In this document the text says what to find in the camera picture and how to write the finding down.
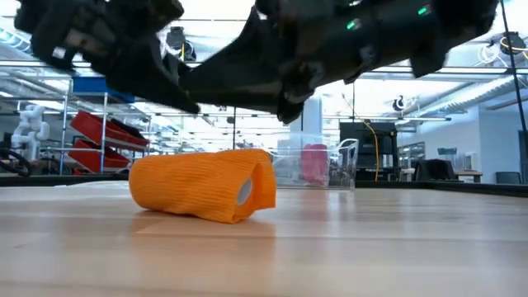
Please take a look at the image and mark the wooden background table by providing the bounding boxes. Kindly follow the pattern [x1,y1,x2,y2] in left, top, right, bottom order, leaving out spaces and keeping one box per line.
[455,169,483,183]

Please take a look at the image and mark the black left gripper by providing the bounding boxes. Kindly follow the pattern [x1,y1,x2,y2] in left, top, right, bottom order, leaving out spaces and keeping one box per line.
[14,0,202,115]

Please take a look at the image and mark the clear plastic container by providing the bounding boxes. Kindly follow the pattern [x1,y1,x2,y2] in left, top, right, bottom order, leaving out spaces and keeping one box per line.
[270,138,360,191]

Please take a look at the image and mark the metal shelf rack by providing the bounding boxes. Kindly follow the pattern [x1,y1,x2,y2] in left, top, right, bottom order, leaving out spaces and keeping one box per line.
[57,78,153,177]

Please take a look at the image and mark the yellow hanging cable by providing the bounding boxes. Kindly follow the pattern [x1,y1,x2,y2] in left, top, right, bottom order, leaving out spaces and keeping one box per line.
[342,93,380,182]

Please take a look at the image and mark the white square pillar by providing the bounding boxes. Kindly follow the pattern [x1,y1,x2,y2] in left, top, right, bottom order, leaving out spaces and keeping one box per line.
[295,92,324,145]

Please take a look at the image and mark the black cabinet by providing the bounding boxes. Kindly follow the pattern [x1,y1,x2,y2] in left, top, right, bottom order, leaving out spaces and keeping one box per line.
[338,121,399,182]

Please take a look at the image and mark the orange bandage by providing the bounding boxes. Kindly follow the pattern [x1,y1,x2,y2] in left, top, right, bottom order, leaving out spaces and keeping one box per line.
[128,148,278,225]

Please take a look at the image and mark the black slanted pole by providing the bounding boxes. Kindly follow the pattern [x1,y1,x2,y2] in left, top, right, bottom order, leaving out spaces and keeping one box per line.
[498,0,528,133]

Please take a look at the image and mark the clear bag with white label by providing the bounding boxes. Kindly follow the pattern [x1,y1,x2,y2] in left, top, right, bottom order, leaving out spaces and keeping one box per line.
[53,180,132,190]

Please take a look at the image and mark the pink bandage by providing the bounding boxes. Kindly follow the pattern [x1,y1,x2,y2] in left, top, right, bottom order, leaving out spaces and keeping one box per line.
[299,143,330,186]

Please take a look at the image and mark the red storage bin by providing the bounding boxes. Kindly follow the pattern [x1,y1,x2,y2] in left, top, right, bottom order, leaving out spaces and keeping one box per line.
[67,138,133,175]
[68,110,150,152]

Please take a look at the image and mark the black chair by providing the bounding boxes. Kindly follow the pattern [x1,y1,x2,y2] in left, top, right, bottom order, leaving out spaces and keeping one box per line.
[494,171,523,185]
[414,158,459,182]

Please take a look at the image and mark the blue storage bin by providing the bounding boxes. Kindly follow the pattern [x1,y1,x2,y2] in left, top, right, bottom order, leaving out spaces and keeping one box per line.
[72,76,137,104]

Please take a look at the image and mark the white robot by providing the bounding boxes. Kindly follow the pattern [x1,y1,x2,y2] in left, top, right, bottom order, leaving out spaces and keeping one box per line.
[10,104,51,163]

